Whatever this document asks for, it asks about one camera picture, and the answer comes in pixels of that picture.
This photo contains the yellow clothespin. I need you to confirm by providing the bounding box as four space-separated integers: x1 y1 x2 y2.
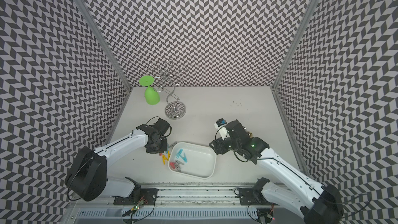
162 153 171 165

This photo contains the white plastic storage box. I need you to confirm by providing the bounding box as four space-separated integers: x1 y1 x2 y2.
167 142 217 179

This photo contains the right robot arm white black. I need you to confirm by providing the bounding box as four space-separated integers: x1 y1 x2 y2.
209 118 344 224

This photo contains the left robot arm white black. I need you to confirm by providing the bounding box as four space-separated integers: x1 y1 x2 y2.
64 118 172 202

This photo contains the green plastic goblet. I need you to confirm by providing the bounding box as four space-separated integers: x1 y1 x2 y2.
139 76 160 105

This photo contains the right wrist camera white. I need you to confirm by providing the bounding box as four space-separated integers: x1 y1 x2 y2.
215 118 228 140

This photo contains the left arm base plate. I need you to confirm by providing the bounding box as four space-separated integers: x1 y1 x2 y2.
113 188 159 206

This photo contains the aluminium front rail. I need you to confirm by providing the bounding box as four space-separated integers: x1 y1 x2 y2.
66 183 327 209

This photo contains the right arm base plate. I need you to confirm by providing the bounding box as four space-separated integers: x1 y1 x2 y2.
234 188 272 206

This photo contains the chrome wire stand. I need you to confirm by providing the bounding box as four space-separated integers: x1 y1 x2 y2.
149 60 187 120

